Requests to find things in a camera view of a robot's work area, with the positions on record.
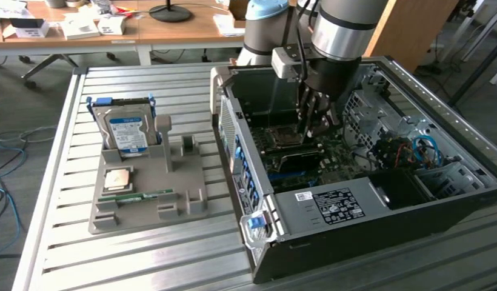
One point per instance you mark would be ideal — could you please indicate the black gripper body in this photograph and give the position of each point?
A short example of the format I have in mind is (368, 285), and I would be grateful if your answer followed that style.
(329, 75)

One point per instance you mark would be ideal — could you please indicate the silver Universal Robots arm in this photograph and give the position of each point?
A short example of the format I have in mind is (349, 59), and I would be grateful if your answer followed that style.
(345, 30)

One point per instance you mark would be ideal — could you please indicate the CPU socket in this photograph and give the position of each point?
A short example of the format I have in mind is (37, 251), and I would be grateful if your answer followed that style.
(283, 138)

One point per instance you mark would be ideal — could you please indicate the green motherboard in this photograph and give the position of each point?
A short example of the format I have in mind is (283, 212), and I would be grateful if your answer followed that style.
(341, 157)

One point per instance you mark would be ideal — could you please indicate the dark RAM stick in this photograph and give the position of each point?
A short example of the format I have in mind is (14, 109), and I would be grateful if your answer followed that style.
(273, 152)

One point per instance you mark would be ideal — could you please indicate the blue expansion slot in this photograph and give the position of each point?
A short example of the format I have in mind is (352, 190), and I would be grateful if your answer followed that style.
(291, 175)

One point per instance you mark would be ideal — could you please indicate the wooden cabinet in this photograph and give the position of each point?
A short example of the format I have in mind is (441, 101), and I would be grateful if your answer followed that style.
(419, 30)

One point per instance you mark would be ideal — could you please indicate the stack of white papers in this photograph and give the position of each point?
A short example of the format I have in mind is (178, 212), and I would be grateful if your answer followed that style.
(229, 25)

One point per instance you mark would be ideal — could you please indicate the grey power supply unit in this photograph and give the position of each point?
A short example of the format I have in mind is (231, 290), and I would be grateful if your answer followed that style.
(313, 209)

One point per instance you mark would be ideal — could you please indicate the brown cardboard box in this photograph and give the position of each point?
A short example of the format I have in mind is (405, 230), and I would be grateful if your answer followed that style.
(237, 9)

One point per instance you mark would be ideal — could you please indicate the metal disk bay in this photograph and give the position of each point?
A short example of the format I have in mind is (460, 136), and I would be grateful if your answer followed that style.
(447, 179)

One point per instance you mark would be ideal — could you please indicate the blue case latch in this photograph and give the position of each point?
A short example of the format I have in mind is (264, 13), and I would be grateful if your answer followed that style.
(257, 222)

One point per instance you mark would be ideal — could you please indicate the open black PC case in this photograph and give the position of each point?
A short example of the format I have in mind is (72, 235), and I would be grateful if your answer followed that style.
(353, 242)

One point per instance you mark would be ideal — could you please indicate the grey parts rack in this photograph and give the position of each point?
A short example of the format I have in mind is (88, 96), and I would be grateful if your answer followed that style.
(152, 182)

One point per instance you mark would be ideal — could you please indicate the black round stand base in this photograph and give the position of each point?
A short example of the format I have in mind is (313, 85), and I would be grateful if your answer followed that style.
(170, 13)

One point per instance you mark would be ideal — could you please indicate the hard disk with blue carrier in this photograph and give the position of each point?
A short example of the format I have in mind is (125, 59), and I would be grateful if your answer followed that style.
(125, 127)

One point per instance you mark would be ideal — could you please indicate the green RAM stick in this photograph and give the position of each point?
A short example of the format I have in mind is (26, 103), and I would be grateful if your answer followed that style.
(132, 196)

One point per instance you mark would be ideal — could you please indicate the CPU chip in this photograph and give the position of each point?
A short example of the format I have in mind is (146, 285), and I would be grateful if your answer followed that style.
(117, 179)

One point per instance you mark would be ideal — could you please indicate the wooden desk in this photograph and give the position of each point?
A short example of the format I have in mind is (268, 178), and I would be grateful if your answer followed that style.
(112, 39)

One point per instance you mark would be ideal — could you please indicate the small white printed box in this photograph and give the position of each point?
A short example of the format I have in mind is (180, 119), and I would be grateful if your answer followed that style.
(112, 25)

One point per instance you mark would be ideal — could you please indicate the flat white box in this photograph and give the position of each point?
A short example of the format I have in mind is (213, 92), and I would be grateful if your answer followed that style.
(81, 28)

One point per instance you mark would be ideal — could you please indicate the white box with black lid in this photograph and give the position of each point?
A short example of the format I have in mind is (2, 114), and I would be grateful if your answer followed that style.
(30, 28)

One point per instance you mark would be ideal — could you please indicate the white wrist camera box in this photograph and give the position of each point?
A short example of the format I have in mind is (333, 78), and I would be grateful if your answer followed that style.
(285, 62)

